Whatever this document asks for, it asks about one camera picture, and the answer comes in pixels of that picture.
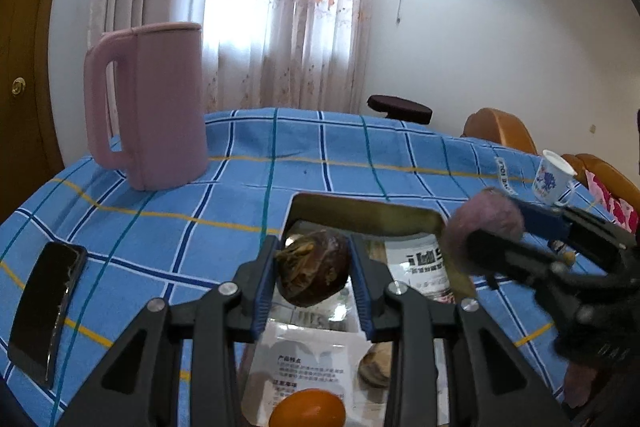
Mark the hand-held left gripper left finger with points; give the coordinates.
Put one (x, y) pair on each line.
(264, 302)

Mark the wooden door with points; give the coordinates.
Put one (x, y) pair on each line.
(25, 32)

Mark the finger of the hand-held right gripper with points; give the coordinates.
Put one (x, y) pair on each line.
(542, 219)
(510, 254)

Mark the orange leather chair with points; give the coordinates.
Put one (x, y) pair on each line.
(500, 129)
(607, 172)

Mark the beige round fruit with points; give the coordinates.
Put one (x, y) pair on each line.
(375, 367)

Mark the white cup with blue flowers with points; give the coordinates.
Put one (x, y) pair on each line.
(550, 179)

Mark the pink floral cloth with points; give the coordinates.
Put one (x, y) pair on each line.
(617, 207)

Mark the blue checked tablecloth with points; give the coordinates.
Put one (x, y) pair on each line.
(350, 157)

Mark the printed paper sheet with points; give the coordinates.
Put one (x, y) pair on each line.
(300, 352)

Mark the orange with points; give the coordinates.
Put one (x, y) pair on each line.
(307, 409)

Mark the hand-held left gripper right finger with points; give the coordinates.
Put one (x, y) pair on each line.
(362, 302)

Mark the golden metal tray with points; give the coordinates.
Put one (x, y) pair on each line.
(350, 212)

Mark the black smartphone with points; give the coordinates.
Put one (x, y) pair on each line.
(47, 312)

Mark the dark round stool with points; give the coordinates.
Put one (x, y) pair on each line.
(400, 108)

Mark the purple round fruit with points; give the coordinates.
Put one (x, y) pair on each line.
(475, 217)

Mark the floral sheer curtain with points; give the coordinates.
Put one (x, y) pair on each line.
(250, 7)

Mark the brass door knob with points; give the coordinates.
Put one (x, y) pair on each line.
(18, 86)

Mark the dark wrinkled passion fruit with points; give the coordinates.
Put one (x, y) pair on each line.
(312, 269)

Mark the pink plastic jug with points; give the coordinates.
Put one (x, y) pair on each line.
(165, 107)

